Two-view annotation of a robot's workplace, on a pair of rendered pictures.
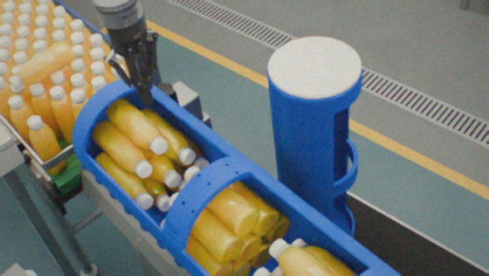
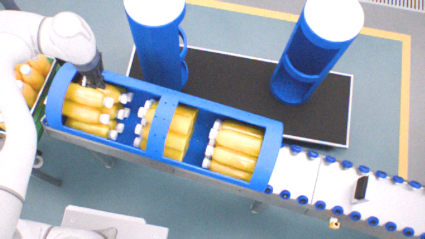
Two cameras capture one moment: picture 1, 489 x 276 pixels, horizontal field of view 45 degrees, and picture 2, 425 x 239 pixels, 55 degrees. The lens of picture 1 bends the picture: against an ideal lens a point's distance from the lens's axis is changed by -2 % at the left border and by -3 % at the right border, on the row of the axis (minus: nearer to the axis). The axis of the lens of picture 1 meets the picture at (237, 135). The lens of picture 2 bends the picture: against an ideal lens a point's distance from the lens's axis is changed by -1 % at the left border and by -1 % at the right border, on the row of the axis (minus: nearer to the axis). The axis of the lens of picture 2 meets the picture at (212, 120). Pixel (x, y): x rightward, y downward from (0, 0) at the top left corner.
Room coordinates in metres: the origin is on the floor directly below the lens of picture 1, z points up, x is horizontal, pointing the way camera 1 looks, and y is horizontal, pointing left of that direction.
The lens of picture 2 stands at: (0.39, 0.27, 2.65)
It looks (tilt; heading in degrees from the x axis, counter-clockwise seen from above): 73 degrees down; 313
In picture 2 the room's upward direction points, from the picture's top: 8 degrees clockwise
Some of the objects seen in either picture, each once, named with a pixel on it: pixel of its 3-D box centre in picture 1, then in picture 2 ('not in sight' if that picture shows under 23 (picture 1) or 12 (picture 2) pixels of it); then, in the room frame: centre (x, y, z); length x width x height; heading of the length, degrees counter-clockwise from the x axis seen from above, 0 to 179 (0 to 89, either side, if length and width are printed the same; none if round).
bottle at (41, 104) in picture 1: (47, 113); not in sight; (1.39, 0.57, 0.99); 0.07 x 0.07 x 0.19
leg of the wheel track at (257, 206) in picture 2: not in sight; (262, 203); (0.33, -0.19, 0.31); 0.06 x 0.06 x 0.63; 35
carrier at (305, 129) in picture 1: (317, 162); (161, 45); (1.35, -0.26, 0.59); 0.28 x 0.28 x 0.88
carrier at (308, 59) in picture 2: not in sight; (308, 57); (0.79, -0.87, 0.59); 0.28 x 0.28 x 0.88
